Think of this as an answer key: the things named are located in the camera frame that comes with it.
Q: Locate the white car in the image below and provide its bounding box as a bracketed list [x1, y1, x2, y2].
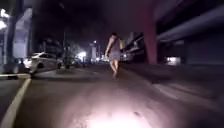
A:
[23, 51, 64, 74]

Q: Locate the building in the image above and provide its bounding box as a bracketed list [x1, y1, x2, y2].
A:
[120, 0, 224, 67]

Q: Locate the grey asphalt road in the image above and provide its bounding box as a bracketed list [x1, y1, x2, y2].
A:
[0, 62, 224, 128]

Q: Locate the pale painted road line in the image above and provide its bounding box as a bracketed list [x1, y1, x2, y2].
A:
[0, 73, 33, 128]

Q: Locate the red concrete pillar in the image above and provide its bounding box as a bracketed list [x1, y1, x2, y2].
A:
[142, 9, 159, 66]

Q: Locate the grey concrete pillar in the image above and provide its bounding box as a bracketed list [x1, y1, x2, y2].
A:
[3, 0, 25, 66]

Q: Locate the person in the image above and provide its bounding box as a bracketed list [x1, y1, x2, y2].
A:
[104, 32, 122, 80]

